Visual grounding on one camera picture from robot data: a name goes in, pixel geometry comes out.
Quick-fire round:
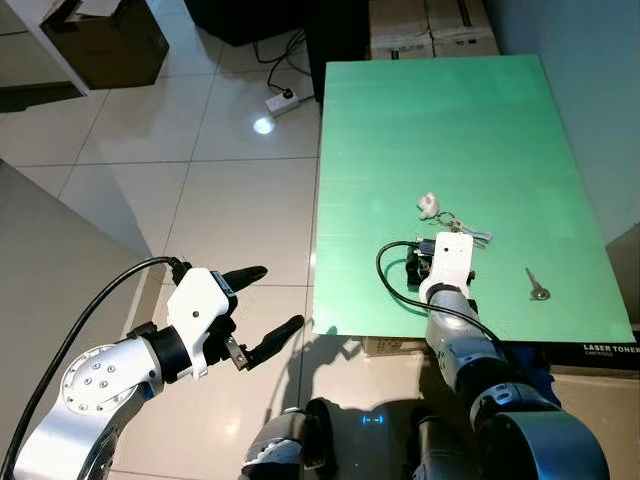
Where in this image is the light cardboard box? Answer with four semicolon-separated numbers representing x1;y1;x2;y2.
368;0;433;59
428;0;499;57

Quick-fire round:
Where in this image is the black cabinet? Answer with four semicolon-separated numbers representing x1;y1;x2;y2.
185;0;371;101

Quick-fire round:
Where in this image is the single silver key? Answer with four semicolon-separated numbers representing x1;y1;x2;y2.
526;267;551;301

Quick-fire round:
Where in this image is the key bunch with white charm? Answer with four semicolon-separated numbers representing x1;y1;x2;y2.
417;192;493;246

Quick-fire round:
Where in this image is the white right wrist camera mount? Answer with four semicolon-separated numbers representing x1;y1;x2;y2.
430;232;473;291

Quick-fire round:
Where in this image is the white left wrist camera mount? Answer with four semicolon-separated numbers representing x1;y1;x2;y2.
165;267;239;379

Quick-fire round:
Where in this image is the black robot pelvis blue light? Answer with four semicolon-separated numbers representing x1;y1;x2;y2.
305;397;431;480

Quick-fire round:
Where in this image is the grey right robot leg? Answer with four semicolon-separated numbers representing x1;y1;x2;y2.
415;415;481;480

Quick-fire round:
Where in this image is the white shelf unit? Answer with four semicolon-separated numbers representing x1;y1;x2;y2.
0;0;96;98

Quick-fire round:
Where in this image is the black power strip cable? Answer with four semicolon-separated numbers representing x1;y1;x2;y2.
252;30;311;96

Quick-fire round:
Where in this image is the green flat sheet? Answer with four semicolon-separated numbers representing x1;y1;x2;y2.
312;55;637;346

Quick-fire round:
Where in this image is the dark brown cardboard box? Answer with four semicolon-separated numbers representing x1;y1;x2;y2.
40;0;169;89

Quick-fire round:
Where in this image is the small tan cardboard box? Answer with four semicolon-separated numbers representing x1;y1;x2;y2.
360;337;431;358

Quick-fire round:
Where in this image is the black laser toner box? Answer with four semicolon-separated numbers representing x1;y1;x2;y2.
500;340;640;371

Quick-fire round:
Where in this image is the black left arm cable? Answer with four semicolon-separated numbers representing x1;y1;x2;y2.
0;256;191;480

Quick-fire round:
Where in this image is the white power strip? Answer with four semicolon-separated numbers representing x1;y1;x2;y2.
265;90;301;116

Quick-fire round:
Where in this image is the blue cloth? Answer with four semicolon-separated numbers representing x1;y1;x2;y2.
520;370;561;403

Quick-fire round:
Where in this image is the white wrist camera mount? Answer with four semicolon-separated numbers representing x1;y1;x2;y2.
165;267;239;379
430;232;473;291

